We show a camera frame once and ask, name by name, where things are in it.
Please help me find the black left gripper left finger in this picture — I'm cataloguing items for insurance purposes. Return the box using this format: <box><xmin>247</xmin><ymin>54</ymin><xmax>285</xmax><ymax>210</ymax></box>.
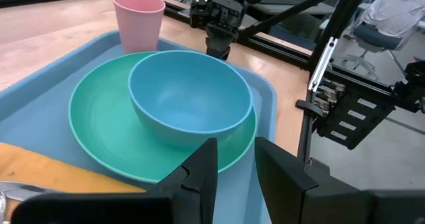
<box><xmin>9</xmin><ymin>137</ymin><xmax>219</xmax><ymax>224</ymax></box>

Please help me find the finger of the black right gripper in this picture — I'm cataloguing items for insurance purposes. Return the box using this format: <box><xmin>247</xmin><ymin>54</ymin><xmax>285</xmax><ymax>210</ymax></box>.
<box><xmin>205</xmin><ymin>29</ymin><xmax>223</xmax><ymax>60</ymax></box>
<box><xmin>221</xmin><ymin>30</ymin><xmax>239</xmax><ymax>60</ymax></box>

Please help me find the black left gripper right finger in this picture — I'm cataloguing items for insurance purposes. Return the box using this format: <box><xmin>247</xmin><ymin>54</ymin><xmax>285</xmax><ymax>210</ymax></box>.
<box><xmin>254</xmin><ymin>136</ymin><xmax>425</xmax><ymax>224</ymax></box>

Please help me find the blue bowl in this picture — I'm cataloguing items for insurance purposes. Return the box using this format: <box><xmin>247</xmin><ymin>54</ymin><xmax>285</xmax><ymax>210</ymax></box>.
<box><xmin>127</xmin><ymin>50</ymin><xmax>254</xmax><ymax>148</ymax></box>

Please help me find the pink cup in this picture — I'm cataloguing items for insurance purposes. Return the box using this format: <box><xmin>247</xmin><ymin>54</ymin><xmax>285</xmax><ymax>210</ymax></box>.
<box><xmin>112</xmin><ymin>0</ymin><xmax>166</xmax><ymax>55</ymax></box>

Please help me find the yellow cloth napkin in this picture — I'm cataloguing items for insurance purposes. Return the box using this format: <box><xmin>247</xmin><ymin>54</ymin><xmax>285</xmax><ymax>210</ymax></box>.
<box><xmin>0</xmin><ymin>142</ymin><xmax>147</xmax><ymax>194</ymax></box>

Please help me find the teal plate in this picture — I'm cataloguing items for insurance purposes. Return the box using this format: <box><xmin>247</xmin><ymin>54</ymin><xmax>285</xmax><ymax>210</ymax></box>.
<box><xmin>68</xmin><ymin>51</ymin><xmax>258</xmax><ymax>184</ymax></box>

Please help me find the blue plastic tray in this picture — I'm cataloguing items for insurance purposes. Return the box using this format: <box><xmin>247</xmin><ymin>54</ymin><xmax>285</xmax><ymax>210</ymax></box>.
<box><xmin>0</xmin><ymin>30</ymin><xmax>278</xmax><ymax>224</ymax></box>

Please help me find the black hub with white labels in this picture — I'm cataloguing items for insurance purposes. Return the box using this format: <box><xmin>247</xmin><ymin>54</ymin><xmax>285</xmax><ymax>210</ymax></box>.
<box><xmin>315</xmin><ymin>79</ymin><xmax>396</xmax><ymax>151</ymax></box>

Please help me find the silver aluminium bar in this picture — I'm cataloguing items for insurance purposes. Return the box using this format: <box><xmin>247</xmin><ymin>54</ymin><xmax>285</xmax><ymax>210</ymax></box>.
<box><xmin>307</xmin><ymin>37</ymin><xmax>339</xmax><ymax>92</ymax></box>

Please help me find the grey office chair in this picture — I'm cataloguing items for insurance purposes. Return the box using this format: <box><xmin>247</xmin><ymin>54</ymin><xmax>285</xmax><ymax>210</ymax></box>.
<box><xmin>341</xmin><ymin>23</ymin><xmax>411</xmax><ymax>80</ymax></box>

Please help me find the person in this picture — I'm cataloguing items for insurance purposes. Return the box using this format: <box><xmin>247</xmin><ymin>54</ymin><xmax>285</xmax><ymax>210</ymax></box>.
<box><xmin>360</xmin><ymin>0</ymin><xmax>425</xmax><ymax>39</ymax></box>

